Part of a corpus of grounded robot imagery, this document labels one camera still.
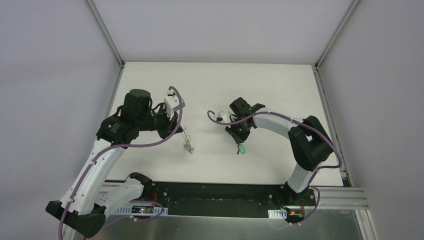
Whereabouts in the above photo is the key with green tag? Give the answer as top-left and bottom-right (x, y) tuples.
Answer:
(236, 143), (246, 155)

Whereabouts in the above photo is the large metal keyring with clips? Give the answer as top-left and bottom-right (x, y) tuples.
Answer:
(181, 126), (194, 155)

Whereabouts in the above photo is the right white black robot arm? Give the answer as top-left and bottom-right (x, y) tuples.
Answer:
(216, 97), (333, 206)

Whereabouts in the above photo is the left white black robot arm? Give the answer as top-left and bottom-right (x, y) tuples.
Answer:
(46, 86), (185, 240)

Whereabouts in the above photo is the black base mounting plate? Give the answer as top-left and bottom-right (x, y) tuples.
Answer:
(142, 181), (316, 218)

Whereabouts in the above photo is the left circuit board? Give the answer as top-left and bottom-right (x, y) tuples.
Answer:
(131, 205), (155, 215)

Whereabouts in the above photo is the circuit board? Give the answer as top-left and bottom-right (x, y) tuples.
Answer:
(285, 209), (305, 224)
(131, 205), (155, 215)

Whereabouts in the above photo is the right circuit board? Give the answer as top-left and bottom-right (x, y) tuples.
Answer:
(285, 209), (305, 224)

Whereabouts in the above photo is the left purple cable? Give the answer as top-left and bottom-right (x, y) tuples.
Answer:
(58, 86), (185, 240)

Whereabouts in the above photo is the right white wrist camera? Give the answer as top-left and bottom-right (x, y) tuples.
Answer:
(215, 110), (232, 124)

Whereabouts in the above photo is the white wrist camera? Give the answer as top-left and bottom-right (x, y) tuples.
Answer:
(164, 89), (186, 120)
(215, 110), (232, 124)

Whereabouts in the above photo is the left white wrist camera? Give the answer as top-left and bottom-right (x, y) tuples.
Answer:
(164, 89), (186, 120)

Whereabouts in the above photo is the right white cable duct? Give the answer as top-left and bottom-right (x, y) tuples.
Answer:
(267, 208), (288, 220)

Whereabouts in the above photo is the white cable duct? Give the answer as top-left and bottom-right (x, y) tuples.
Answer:
(267, 208), (288, 220)
(111, 204), (168, 217)

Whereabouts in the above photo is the left white cable duct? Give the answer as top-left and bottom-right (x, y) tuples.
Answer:
(111, 204), (168, 217)

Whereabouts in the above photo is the left aluminium frame post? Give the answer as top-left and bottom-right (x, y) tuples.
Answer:
(84, 0), (125, 69)

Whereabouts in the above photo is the aluminium frame post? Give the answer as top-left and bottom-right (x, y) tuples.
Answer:
(84, 0), (125, 69)
(314, 0), (362, 71)

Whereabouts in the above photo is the right aluminium frame post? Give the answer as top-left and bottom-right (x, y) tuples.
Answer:
(314, 0), (362, 71)

